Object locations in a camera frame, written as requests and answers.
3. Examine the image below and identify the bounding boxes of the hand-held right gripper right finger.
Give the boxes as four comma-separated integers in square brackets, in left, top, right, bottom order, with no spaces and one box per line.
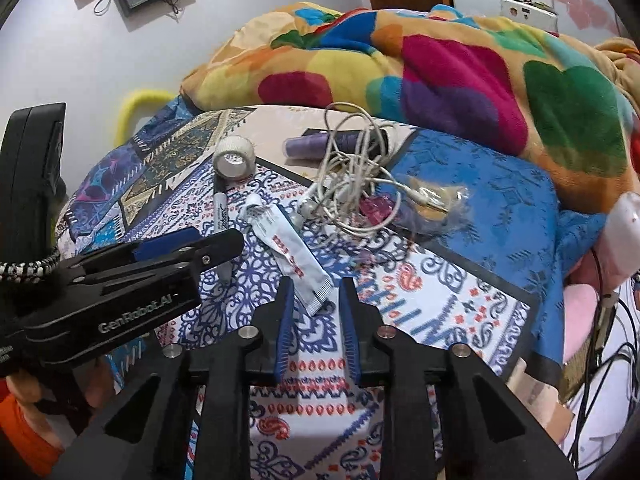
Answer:
[339,276,581,480]

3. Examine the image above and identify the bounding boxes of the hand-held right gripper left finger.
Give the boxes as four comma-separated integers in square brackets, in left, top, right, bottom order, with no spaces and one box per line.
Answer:
[47,276,296,480]

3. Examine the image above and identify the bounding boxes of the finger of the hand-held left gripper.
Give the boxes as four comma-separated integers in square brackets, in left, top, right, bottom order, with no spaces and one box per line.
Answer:
[75,226,202,273]
[62,229,246,311]

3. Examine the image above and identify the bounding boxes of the black marker pen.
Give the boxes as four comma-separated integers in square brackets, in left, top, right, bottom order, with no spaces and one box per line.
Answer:
[212,175,233,281]

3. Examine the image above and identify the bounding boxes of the white squeeze tube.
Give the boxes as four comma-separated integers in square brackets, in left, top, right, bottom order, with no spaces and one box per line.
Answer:
[243,195,333,317]

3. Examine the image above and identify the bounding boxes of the white earphones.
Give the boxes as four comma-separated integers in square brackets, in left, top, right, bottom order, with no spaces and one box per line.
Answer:
[292,102,451,236]

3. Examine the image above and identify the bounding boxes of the white gauze tape roll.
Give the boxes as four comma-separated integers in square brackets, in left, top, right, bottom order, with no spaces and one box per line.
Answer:
[213,135,257,178]

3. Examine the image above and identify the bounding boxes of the purple thread spool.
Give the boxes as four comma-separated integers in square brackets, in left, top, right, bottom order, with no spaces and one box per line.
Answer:
[284,127,396,161]

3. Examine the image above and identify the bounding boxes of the clear plastic wrapper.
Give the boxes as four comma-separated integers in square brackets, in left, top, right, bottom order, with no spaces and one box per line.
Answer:
[390,172,473,236]

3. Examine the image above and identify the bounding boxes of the person's left forearm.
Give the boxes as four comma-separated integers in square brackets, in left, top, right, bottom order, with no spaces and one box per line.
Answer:
[0,375,66,478]

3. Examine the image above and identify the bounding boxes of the person's left hand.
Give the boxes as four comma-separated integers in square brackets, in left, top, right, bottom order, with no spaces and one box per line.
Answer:
[75,347,118,408]

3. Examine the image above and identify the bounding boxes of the patterned batik bed sheet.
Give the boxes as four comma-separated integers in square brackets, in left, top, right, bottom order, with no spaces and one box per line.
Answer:
[55,95,608,480]

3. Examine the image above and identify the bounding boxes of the yellow fuzzy hoop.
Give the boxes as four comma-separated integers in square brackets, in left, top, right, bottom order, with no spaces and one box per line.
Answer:
[114,89,176,148]

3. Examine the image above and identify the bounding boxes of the pink plastic piece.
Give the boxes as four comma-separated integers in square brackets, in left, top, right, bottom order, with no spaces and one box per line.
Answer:
[359,195,397,222]

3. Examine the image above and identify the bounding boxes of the beige cardboard box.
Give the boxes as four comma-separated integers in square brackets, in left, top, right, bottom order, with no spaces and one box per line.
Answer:
[505,355,576,446]

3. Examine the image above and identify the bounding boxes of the pink cushion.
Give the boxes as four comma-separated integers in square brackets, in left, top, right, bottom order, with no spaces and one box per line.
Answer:
[560,255,608,366]

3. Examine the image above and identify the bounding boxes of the colourful fleece blanket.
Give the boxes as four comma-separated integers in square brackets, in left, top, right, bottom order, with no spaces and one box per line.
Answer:
[180,2,640,206]

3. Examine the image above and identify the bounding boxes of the white pink plush item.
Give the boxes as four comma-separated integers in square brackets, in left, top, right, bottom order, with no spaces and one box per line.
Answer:
[602,192,640,286]

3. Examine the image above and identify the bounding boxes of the braided black white cable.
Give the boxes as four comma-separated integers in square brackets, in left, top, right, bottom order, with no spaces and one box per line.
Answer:
[0,249,62,283]

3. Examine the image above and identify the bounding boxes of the black cable bundle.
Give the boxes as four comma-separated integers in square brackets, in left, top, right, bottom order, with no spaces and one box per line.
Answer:
[567,280,640,471]

